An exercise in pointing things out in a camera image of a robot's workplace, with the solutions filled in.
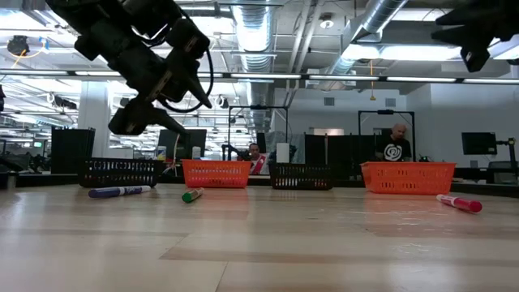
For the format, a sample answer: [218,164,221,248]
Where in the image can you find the person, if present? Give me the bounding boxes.
[242,142,270,176]
[374,122,413,163]

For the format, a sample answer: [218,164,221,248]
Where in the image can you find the red thin marker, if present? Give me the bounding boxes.
[435,193,483,214]

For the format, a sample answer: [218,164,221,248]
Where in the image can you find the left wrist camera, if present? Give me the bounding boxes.
[165,17,212,62]

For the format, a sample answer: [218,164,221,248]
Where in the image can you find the black aluminium table frame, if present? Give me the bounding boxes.
[0,172,519,196]

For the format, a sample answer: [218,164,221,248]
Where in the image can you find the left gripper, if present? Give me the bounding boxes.
[107,40,213,137]

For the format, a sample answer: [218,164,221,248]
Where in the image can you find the orange plastic basket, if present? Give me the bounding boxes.
[181,158,253,188]
[359,161,457,195]

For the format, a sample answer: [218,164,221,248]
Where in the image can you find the black metal gantry frame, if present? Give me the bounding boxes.
[227,104,290,163]
[357,108,416,163]

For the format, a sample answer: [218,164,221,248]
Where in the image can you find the suspended linear light rail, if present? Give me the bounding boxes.
[0,68,519,85]

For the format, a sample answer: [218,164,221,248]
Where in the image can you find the grey office chair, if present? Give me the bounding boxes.
[486,160,519,184]

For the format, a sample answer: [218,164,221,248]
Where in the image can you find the black computer monitor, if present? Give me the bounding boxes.
[157,128,208,162]

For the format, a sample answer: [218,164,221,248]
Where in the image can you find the black plastic basket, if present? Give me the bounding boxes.
[268,162,334,191]
[76,157,163,188]

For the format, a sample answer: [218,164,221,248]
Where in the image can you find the purple thin marker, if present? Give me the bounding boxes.
[88,185,152,200]

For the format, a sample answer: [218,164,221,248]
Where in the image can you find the black partition panel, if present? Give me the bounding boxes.
[50,127,97,174]

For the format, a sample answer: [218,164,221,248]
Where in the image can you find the black ceiling camera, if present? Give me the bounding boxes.
[6,35,31,57]

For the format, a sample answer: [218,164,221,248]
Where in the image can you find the wide black partition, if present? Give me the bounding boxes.
[303,133,380,167]

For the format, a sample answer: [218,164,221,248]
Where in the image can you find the yellow hanging pendant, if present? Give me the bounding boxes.
[367,59,377,101]

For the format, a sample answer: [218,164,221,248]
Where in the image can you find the black wall monitor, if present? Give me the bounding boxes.
[461,131,499,156]

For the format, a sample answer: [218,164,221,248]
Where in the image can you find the white box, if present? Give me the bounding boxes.
[276,142,291,164]

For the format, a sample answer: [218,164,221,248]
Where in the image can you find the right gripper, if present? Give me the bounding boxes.
[430,0,519,74]

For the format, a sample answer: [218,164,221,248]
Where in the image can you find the white square column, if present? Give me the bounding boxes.
[77,80,112,160]

